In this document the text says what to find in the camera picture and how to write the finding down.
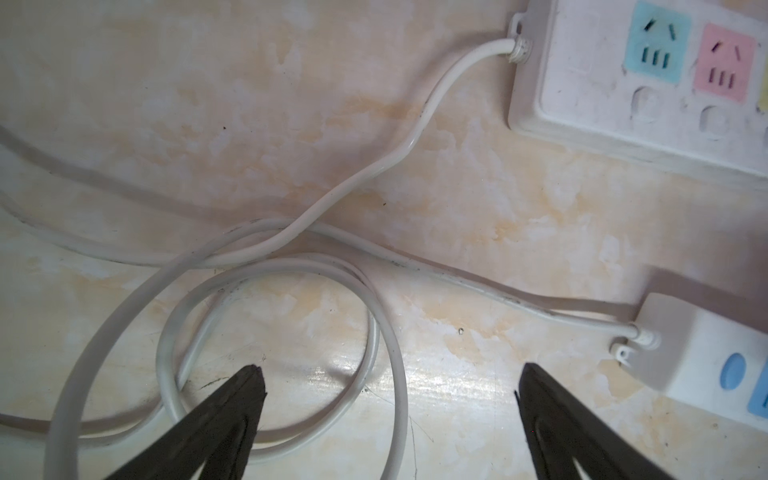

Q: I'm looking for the long multicolour power strip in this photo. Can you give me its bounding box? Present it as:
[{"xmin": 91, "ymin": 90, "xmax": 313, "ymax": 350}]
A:
[{"xmin": 508, "ymin": 1, "xmax": 767, "ymax": 191}]

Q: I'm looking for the small blue-socket power strip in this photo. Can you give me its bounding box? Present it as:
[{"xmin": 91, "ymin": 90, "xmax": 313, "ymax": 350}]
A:
[{"xmin": 610, "ymin": 293, "xmax": 767, "ymax": 431}]

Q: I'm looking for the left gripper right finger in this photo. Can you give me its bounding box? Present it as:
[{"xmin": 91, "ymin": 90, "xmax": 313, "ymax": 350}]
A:
[{"xmin": 516, "ymin": 362, "xmax": 670, "ymax": 479}]

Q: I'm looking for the white power strip cable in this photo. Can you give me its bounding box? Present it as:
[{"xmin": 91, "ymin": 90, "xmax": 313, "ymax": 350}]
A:
[{"xmin": 0, "ymin": 37, "xmax": 661, "ymax": 480}]

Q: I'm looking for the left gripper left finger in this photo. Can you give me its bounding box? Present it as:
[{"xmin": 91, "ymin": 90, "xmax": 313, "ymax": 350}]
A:
[{"xmin": 109, "ymin": 365, "xmax": 267, "ymax": 479}]

